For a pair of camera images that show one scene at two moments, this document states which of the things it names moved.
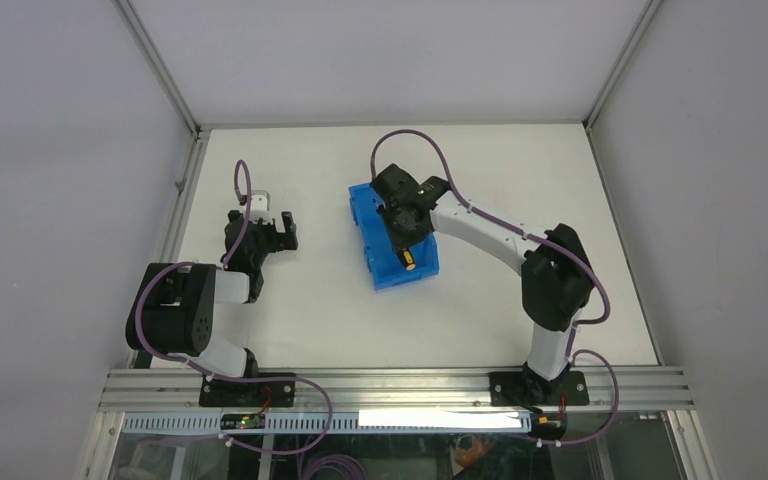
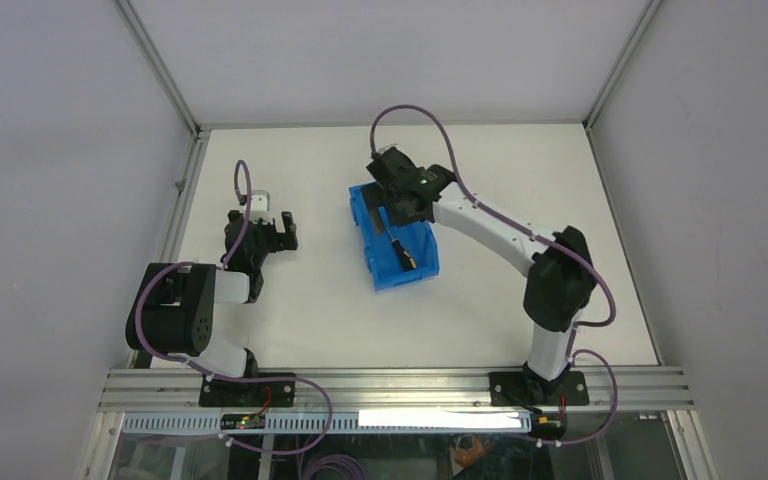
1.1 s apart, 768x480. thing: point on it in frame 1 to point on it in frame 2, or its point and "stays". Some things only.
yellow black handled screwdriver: x=408 y=259 stays
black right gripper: x=397 y=239 to x=374 y=198
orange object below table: x=468 y=458 stays
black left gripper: x=280 y=241 stays
